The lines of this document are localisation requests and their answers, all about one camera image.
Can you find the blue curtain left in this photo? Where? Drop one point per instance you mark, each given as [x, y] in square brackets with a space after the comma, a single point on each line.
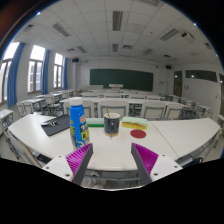
[12, 76]

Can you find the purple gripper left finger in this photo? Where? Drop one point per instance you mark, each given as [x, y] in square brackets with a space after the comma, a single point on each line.
[78, 161]

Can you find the keys on mat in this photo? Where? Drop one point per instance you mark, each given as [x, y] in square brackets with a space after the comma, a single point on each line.
[49, 123]

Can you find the green box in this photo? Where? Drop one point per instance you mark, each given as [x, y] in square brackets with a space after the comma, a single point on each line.
[95, 122]

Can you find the white chair centre right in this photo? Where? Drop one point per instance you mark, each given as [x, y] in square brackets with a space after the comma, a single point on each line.
[153, 110]

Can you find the blue bottle white cap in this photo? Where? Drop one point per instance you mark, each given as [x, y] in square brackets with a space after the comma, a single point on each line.
[79, 131]

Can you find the white chair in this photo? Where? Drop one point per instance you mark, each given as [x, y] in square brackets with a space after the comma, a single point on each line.
[153, 110]
[113, 106]

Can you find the black mat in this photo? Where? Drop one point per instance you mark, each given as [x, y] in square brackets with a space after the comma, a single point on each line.
[63, 124]

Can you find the dark mug with spoon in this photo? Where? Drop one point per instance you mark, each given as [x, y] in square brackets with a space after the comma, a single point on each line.
[111, 123]

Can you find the green chalkboard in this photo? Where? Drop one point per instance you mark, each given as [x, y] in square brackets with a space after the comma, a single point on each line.
[130, 79]

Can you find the red round coaster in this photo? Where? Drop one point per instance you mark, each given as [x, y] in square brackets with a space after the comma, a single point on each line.
[138, 134]

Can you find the white chair centre left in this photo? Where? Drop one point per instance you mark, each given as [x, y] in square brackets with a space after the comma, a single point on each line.
[113, 106]

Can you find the blue curtain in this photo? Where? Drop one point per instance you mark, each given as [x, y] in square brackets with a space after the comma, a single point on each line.
[12, 76]
[45, 72]

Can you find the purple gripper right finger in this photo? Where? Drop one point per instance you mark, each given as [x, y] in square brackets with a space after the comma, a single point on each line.
[145, 160]

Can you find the blue curtain middle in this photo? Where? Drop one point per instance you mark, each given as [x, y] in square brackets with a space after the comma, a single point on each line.
[45, 72]

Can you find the yellow green sponge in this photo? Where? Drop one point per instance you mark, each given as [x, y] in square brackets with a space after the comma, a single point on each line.
[134, 123]

